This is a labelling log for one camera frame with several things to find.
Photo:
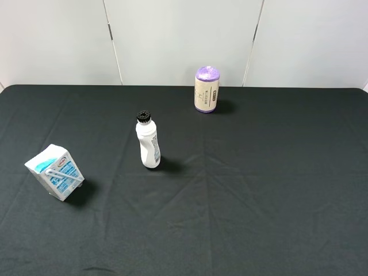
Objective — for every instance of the white blue milk carton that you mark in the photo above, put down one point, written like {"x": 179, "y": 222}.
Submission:
{"x": 56, "y": 170}

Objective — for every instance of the white bottle black cap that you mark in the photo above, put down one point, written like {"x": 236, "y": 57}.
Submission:
{"x": 147, "y": 135}

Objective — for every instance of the purple beige bag roll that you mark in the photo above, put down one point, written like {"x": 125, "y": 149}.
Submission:
{"x": 206, "y": 89}

